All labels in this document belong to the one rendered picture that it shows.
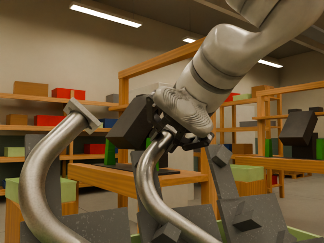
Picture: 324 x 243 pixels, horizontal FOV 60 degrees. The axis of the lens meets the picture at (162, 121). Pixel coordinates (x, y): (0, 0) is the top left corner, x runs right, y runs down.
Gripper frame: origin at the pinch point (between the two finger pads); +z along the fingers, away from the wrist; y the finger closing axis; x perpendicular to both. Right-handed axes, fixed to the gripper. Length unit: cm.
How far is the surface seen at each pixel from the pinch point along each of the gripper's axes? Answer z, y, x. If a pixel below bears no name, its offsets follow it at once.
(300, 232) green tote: 4.2, -34.1, -6.2
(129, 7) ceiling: 378, 294, -571
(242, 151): 383, -137, -408
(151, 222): 4.3, -7.0, 12.5
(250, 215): -1.0, -20.4, 2.3
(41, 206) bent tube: -6.2, 6.2, 24.1
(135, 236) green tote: 14.5, -7.2, 12.3
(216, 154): 1.3, -10.2, -6.5
